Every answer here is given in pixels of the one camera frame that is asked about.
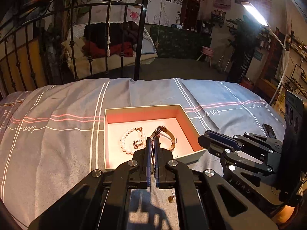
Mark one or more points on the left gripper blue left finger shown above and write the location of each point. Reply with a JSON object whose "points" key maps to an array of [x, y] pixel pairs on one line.
{"points": [[148, 155]]}

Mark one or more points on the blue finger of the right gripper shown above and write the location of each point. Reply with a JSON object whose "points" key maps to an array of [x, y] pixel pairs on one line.
{"points": [[215, 147], [226, 140]]}

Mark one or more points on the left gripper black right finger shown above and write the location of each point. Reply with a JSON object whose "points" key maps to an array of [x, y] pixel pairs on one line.
{"points": [[156, 152]]}

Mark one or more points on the small gold earring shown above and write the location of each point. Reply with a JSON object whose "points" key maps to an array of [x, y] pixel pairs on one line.
{"points": [[171, 198]]}

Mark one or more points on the open cardboard jewelry box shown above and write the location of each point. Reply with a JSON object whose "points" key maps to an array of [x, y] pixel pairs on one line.
{"points": [[124, 126]]}

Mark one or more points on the person's right hand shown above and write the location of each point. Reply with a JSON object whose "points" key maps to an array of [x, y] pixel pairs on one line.
{"points": [[283, 215]]}

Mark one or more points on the black dial wristwatch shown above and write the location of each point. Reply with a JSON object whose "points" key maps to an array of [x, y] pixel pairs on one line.
{"points": [[165, 133]]}

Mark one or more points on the pink stool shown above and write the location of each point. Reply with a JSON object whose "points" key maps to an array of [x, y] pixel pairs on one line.
{"points": [[205, 51]]}

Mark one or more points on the grey striped bed cover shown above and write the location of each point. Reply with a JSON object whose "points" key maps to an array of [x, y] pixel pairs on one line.
{"points": [[52, 137]]}

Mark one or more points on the white hanging swing chair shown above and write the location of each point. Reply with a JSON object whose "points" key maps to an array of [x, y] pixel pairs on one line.
{"points": [[90, 49]]}

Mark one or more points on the red telephone booth cabinet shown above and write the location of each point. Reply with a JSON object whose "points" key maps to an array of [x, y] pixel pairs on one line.
{"points": [[189, 14]]}

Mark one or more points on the black iron bed frame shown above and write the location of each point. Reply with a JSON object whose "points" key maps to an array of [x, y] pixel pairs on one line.
{"points": [[51, 42]]}

